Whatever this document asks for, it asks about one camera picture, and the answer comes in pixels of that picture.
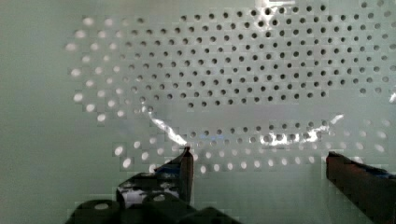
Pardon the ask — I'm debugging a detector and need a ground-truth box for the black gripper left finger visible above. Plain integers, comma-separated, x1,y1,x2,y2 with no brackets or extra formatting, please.
116,147,193,209

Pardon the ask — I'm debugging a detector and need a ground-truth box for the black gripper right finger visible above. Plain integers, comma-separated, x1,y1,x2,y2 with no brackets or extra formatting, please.
326,151,396,224

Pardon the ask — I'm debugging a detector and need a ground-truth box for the green strainer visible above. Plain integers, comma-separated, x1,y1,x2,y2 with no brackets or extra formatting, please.
1,0,395,224

